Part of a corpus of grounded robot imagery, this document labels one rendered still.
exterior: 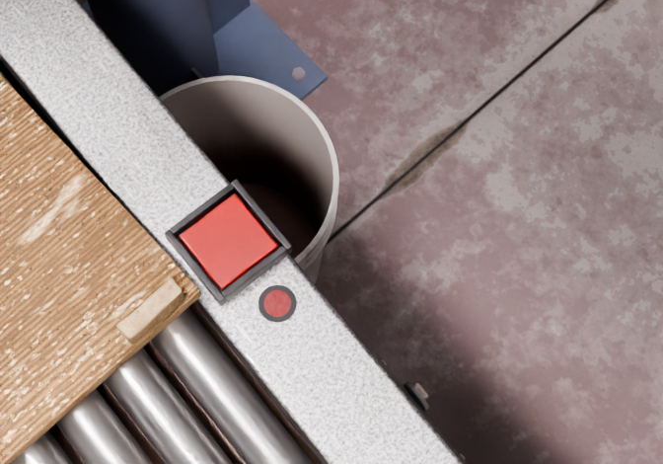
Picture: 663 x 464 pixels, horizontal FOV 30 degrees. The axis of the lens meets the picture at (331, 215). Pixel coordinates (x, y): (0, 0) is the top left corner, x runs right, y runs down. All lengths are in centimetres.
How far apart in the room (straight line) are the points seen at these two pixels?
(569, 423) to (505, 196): 38
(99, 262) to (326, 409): 22
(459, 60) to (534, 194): 27
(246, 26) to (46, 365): 120
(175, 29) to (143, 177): 76
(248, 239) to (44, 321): 18
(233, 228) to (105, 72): 19
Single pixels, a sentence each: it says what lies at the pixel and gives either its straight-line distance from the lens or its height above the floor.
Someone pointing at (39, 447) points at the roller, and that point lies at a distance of 103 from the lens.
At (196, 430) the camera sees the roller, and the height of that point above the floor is 91.
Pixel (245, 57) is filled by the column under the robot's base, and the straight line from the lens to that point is 210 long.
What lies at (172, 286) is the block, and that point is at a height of 96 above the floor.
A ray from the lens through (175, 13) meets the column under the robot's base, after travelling 177.
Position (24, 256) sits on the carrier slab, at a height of 94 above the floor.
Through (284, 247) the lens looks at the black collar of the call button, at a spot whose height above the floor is 93.
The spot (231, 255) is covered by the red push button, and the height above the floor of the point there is 93.
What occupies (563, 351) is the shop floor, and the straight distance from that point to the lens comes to 199.
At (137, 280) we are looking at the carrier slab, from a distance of 102.
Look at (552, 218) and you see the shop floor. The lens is 204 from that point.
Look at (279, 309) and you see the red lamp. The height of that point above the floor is 92.
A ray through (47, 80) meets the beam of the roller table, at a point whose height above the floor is 92.
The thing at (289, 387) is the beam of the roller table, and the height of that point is 91.
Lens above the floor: 191
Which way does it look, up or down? 72 degrees down
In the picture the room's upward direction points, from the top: 1 degrees clockwise
